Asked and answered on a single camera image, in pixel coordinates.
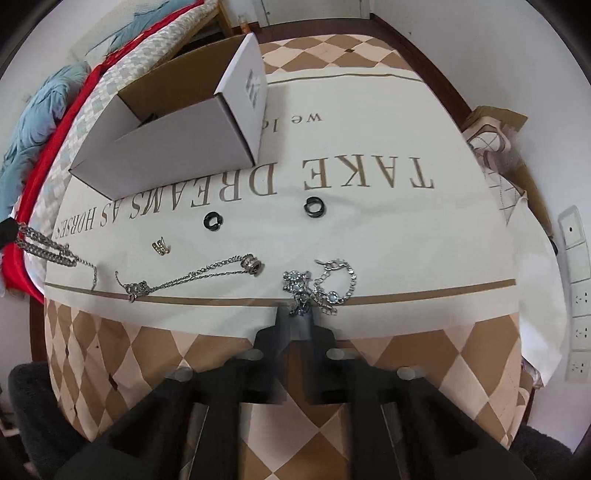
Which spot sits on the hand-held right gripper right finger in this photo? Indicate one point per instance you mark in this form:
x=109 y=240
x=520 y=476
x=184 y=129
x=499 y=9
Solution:
x=310 y=328

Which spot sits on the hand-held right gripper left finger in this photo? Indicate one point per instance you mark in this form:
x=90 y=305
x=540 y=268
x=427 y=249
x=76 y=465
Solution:
x=282 y=328

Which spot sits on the dark grey chair cushion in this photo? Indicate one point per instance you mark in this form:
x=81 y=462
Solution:
x=37 y=415

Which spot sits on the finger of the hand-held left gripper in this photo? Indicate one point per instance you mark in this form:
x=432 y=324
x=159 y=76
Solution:
x=6 y=233

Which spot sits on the brown cardboard with plastic bag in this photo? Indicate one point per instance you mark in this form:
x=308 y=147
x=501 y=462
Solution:
x=503 y=143

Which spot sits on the white door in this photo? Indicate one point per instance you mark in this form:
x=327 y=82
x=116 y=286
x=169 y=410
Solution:
x=314 y=8

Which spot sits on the light blue cloth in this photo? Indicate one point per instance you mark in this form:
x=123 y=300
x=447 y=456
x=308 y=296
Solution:
x=32 y=134

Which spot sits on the white wall socket panel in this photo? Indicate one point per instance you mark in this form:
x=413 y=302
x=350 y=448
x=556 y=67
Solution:
x=579 y=295

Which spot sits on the white cardboard box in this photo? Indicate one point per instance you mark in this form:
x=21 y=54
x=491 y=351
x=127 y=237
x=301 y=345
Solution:
x=166 y=147

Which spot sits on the brown checkered tablecloth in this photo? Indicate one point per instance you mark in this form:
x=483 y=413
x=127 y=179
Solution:
x=152 y=360

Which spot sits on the red cloth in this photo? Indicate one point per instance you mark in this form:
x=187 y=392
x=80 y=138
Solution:
x=51 y=143

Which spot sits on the small silver ear cuff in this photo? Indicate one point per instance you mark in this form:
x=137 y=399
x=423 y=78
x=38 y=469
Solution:
x=160 y=245

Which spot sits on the cream printed cloth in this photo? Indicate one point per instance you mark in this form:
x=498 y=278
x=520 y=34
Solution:
x=392 y=240

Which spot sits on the black hoop earring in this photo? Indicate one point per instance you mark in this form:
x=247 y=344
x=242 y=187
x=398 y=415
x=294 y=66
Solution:
x=213 y=226
x=306 y=210

